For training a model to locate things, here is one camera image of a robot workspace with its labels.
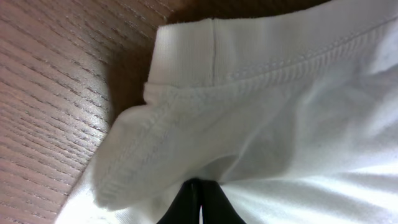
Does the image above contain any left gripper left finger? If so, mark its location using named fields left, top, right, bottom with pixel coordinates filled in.
left=157, top=179, right=201, bottom=224

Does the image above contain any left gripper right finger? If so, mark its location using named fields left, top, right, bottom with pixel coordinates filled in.
left=201, top=180, right=246, bottom=224

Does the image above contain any white Mr Robot t-shirt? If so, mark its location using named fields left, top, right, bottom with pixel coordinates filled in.
left=56, top=0, right=397, bottom=223

